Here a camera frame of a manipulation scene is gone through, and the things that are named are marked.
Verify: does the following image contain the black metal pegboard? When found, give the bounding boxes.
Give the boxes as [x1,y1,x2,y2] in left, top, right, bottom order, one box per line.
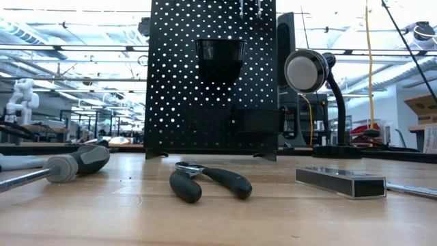
[143,0,279,162]

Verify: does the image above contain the black-grey handled screwdriver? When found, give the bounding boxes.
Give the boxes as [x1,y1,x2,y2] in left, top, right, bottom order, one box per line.
[0,144,111,194]

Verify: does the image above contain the small black plastic bin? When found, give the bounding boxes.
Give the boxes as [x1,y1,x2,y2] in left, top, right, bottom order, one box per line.
[234,108,286,135]

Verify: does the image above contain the black aluminium table frame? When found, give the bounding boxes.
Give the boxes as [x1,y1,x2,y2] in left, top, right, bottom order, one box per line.
[0,142,437,165]

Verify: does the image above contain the yellow hanging cable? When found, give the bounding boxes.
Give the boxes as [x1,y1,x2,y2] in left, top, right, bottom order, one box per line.
[299,93,315,147]

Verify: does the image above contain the white paper sheet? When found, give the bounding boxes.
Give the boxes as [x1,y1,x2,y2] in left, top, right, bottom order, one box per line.
[422,125,437,154]

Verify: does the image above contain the black slanting cable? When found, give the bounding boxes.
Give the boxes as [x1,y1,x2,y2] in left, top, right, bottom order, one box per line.
[380,0,437,105]

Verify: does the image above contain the black rectangular metal block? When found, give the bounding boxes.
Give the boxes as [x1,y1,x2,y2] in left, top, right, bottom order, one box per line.
[294,165,388,200]

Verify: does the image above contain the cardboard box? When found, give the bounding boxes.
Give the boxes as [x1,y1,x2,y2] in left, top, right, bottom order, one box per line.
[403,94,437,126]

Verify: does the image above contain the yellow hanging cord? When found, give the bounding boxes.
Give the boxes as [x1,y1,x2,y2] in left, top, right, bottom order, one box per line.
[363,0,376,131]

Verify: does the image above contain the black-handled pliers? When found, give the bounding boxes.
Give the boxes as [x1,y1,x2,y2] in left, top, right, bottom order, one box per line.
[169,161,253,204]

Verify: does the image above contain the large black plastic bin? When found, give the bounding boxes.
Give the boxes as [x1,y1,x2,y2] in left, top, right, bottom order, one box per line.
[195,38,247,83]

